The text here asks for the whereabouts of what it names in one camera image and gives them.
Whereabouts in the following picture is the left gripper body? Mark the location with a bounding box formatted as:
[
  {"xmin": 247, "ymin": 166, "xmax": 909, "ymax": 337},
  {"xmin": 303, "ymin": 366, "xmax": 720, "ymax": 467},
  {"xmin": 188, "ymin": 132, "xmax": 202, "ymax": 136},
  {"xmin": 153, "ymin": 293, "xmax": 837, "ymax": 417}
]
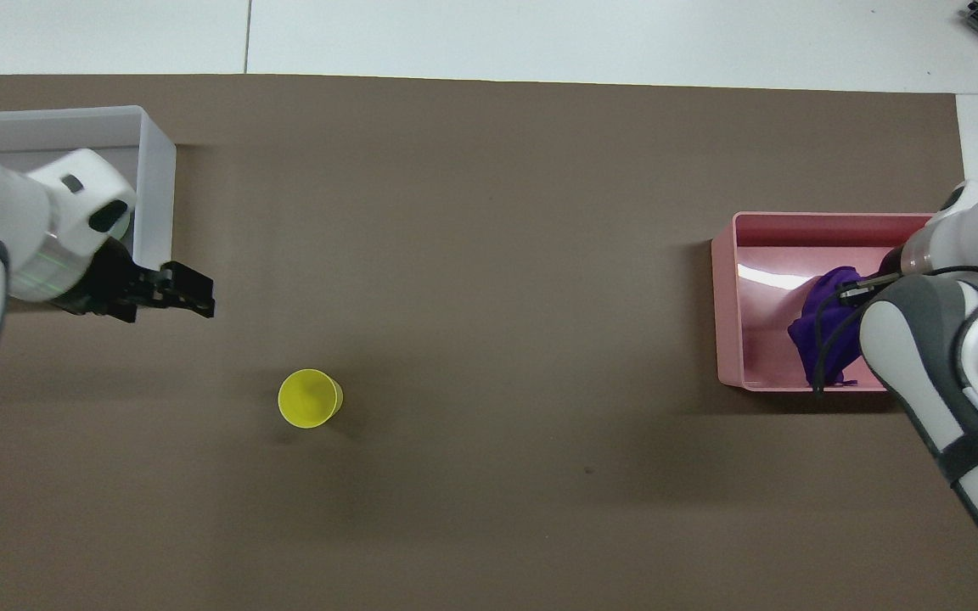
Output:
[{"xmin": 54, "ymin": 240, "xmax": 145, "ymax": 325}]

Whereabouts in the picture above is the white translucent plastic box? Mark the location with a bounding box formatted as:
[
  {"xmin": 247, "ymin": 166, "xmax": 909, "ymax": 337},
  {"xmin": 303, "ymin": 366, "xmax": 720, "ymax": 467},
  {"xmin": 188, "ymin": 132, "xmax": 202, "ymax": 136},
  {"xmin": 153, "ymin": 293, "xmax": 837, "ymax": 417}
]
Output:
[{"xmin": 0, "ymin": 104, "xmax": 178, "ymax": 274}]

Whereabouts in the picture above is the pink plastic box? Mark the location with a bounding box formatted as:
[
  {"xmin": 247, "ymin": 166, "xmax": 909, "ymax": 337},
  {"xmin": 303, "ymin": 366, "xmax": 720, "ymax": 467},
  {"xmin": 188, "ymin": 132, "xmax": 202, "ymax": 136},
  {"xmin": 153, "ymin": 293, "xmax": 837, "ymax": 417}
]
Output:
[{"xmin": 711, "ymin": 211, "xmax": 938, "ymax": 394}]

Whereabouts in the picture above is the yellow plastic cup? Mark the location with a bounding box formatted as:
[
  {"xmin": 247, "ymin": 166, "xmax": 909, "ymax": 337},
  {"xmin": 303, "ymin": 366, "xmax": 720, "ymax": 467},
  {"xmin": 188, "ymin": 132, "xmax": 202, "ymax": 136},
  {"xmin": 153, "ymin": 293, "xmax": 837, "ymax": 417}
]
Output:
[{"xmin": 277, "ymin": 368, "xmax": 345, "ymax": 430}]

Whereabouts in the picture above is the purple cloth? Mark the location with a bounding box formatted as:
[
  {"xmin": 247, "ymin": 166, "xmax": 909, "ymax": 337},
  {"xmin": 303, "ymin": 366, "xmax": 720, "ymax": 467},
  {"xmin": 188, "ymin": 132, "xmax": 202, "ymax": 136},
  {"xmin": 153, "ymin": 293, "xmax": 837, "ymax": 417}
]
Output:
[{"xmin": 787, "ymin": 266, "xmax": 874, "ymax": 389}]

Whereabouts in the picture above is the black cable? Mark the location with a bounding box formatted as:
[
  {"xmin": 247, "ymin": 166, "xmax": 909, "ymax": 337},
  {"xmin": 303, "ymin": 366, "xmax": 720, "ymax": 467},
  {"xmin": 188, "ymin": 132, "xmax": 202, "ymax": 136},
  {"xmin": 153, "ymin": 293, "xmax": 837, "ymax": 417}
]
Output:
[{"xmin": 811, "ymin": 266, "xmax": 978, "ymax": 400}]

